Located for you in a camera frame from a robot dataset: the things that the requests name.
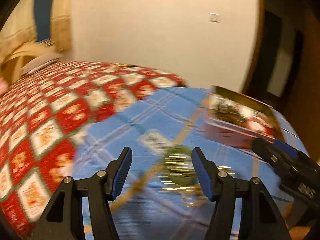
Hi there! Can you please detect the striped pillow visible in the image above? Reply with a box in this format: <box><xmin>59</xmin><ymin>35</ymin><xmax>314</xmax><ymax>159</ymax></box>
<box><xmin>21</xmin><ymin>53</ymin><xmax>63</xmax><ymax>75</ymax></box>

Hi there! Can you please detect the pink pillow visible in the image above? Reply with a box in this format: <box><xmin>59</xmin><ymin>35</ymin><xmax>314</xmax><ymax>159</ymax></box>
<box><xmin>0</xmin><ymin>76</ymin><xmax>9</xmax><ymax>96</ymax></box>

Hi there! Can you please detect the cream wooden headboard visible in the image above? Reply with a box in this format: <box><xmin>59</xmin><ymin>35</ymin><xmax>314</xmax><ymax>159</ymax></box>
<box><xmin>1</xmin><ymin>42</ymin><xmax>55</xmax><ymax>85</ymax></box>

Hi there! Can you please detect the gold ball chain necklace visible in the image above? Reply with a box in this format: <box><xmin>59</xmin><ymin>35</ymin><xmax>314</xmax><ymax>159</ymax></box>
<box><xmin>158</xmin><ymin>154</ymin><xmax>235</xmax><ymax>208</ymax></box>

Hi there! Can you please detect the beige floral right curtain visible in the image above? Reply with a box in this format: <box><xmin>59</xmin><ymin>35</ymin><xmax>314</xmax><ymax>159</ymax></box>
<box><xmin>50</xmin><ymin>0</ymin><xmax>72</xmax><ymax>51</ymax></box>

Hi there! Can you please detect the window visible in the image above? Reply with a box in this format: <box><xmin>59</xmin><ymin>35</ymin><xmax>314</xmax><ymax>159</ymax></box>
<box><xmin>33</xmin><ymin>0</ymin><xmax>53</xmax><ymax>42</ymax></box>

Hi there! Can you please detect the green jade bangle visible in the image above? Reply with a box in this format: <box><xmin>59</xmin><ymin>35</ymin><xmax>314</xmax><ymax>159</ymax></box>
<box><xmin>162</xmin><ymin>145</ymin><xmax>197</xmax><ymax>186</ymax></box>

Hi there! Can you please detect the brown wooden wardrobe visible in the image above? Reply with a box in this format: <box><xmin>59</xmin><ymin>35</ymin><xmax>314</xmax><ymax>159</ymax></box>
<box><xmin>283</xmin><ymin>8</ymin><xmax>319</xmax><ymax>161</ymax></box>

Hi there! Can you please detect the blue plaid bed sheet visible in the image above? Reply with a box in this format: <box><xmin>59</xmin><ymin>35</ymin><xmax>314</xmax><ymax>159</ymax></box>
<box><xmin>73</xmin><ymin>87</ymin><xmax>292</xmax><ymax>239</ymax></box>

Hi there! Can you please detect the pink metal tin box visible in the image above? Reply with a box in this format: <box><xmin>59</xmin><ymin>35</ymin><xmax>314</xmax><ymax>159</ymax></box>
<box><xmin>203</xmin><ymin>86</ymin><xmax>285</xmax><ymax>150</ymax></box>

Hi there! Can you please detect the beige floral left curtain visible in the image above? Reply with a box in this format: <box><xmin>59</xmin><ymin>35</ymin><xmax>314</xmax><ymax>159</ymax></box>
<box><xmin>1</xmin><ymin>26</ymin><xmax>37</xmax><ymax>64</ymax></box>

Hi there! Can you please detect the brown wooden door frame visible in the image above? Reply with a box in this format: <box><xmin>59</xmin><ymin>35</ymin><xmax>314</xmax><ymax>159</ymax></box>
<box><xmin>241</xmin><ymin>0</ymin><xmax>265</xmax><ymax>94</ymax></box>

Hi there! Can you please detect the white wall switch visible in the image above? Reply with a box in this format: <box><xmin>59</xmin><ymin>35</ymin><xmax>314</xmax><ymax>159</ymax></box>
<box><xmin>209</xmin><ymin>12</ymin><xmax>219</xmax><ymax>23</ymax></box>

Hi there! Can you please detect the red patterned quilt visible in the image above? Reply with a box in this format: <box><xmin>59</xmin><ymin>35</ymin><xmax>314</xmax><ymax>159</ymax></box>
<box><xmin>1</xmin><ymin>61</ymin><xmax>186</xmax><ymax>238</ymax></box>

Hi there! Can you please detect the beige floral curtain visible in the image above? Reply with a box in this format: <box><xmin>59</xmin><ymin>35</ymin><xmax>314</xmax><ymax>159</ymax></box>
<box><xmin>50</xmin><ymin>0</ymin><xmax>72</xmax><ymax>51</ymax></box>
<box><xmin>1</xmin><ymin>26</ymin><xmax>37</xmax><ymax>64</ymax></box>

